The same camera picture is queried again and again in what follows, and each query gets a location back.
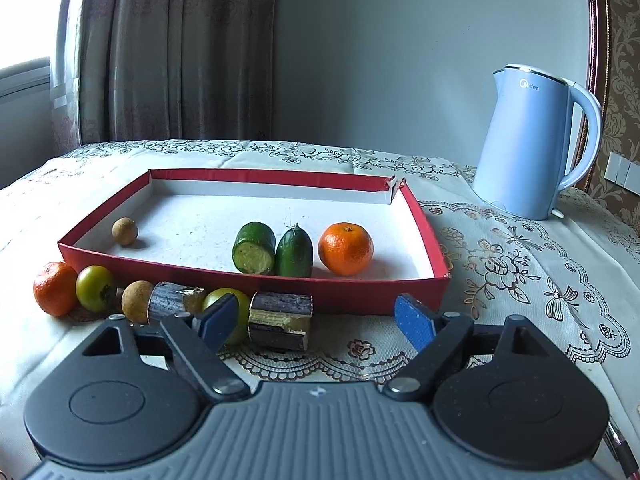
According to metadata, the partly peeled sugarcane piece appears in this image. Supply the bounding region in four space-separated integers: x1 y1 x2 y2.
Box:
247 291 314 352

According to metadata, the green cucumber end piece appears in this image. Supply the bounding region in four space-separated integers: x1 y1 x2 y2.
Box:
274 223 314 279

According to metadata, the light blue electric kettle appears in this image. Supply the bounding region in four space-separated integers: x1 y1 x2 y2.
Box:
472 63 603 222

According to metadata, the brown patterned curtain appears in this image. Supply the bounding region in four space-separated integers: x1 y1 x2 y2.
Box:
52 0 281 143

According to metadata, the brown longan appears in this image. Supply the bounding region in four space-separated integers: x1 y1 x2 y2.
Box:
121 280 155 325
111 217 138 247

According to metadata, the dark sugarcane piece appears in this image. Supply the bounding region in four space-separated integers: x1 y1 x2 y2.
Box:
147 281 206 323

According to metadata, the wooden framed patterned panel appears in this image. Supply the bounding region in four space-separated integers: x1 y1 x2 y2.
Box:
575 0 640 238

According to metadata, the cut green cucumber piece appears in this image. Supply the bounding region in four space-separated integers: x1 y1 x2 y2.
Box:
232 221 277 276

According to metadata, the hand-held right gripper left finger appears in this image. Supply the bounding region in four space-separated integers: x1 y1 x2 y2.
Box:
80 292 252 404

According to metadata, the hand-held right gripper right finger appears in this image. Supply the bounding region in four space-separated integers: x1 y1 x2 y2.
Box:
382 294 549 404

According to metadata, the clear ballpoint pen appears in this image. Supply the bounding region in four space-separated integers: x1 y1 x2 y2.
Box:
602 420 640 480

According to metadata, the orange tangerine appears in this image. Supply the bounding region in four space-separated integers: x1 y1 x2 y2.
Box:
318 222 374 277
33 261 80 317

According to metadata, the red cardboard box tray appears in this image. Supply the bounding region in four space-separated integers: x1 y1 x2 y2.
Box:
57 168 451 317

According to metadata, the green jujube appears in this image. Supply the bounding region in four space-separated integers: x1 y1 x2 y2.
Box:
201 287 252 346
75 265 118 313

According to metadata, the white window ledge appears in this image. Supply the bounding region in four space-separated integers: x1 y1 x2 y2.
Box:
0 56 53 101

